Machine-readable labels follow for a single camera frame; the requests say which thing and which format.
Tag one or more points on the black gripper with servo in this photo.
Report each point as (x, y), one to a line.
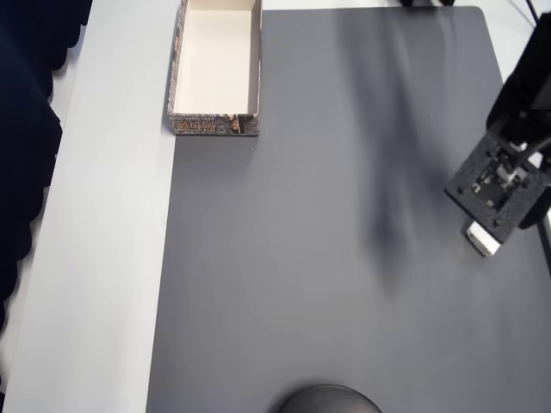
(530, 213)

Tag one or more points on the white rectangular block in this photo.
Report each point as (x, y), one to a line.
(480, 241)

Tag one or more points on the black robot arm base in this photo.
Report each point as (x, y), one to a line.
(406, 2)

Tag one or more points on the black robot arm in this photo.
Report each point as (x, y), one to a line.
(525, 86)

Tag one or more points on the patterned open cardboard box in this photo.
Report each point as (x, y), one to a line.
(215, 127)

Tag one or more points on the grey rubber mat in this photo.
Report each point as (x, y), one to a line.
(301, 236)

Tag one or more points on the black round stand base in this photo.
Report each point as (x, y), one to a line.
(329, 402)

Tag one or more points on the dark blue curtain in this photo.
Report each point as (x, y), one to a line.
(21, 129)

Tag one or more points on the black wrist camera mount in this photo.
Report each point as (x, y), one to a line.
(469, 189)

